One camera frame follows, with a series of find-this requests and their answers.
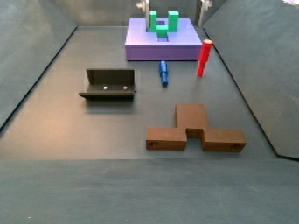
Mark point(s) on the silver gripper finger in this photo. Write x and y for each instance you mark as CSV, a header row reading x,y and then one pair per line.
x,y
204,6
143,5

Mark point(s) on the brown T-shaped block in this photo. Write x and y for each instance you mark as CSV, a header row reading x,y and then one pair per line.
x,y
192,125

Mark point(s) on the green U-shaped block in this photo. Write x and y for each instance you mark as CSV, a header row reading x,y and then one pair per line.
x,y
163,29

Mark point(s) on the red cylindrical peg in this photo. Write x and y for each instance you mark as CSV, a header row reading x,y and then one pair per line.
x,y
204,55

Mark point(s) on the purple square base block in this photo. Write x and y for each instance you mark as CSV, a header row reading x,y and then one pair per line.
x,y
143,45

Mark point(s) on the blue cylindrical peg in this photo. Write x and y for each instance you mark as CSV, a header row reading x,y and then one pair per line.
x,y
163,72

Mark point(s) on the black angle bracket fixture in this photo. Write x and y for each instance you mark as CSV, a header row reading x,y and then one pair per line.
x,y
110,83

